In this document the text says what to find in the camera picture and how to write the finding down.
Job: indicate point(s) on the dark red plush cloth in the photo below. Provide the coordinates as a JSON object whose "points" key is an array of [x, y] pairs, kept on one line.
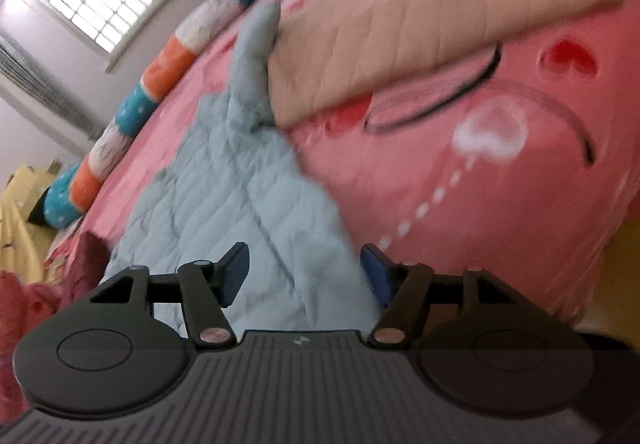
{"points": [[24, 306]]}

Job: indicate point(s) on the yellow printed sheet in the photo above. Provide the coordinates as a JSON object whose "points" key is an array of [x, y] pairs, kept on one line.
{"points": [[25, 246]]}

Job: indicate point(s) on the striped orange teal bolster pillow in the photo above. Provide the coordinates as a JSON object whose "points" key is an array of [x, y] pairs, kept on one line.
{"points": [[71, 195]]}

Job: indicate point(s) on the pink printed bed blanket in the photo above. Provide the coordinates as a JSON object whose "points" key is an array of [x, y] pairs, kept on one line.
{"points": [[521, 158]]}

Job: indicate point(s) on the wall air conditioner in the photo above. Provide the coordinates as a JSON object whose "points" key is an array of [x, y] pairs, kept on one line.
{"points": [[18, 66]]}

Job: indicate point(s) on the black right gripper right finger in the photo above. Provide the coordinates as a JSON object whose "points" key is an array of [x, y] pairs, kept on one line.
{"points": [[479, 342]]}

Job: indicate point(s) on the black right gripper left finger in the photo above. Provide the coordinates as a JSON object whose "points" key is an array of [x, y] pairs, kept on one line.
{"points": [[130, 340]]}

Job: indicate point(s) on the light blue quilted jacket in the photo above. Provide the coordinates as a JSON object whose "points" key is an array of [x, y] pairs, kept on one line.
{"points": [[235, 178]]}

